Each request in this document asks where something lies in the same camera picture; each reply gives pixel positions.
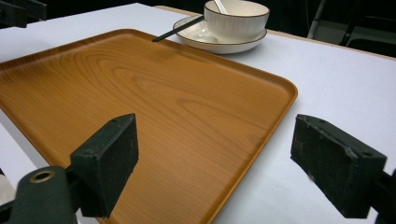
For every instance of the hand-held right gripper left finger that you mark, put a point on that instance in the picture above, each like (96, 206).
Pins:
(104, 165)

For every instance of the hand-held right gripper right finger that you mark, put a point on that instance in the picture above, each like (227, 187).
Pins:
(336, 169)

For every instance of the black chopstick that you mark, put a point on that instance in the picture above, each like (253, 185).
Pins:
(177, 29)

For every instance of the white plate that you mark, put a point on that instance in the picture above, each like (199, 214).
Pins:
(199, 35)

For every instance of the white ribbed bowl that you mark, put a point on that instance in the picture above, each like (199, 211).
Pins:
(238, 21)

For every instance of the white spoon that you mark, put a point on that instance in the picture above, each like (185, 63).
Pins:
(220, 6)

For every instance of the wooden tray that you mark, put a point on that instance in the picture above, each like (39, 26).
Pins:
(162, 118)

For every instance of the metal stand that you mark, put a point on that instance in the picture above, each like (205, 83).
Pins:
(317, 18)

